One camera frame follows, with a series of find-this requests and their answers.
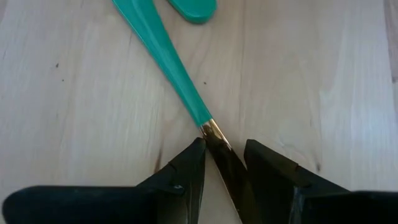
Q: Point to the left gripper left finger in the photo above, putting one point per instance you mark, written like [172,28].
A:
[93,205]

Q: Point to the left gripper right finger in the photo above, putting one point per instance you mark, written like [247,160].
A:
[311,208]

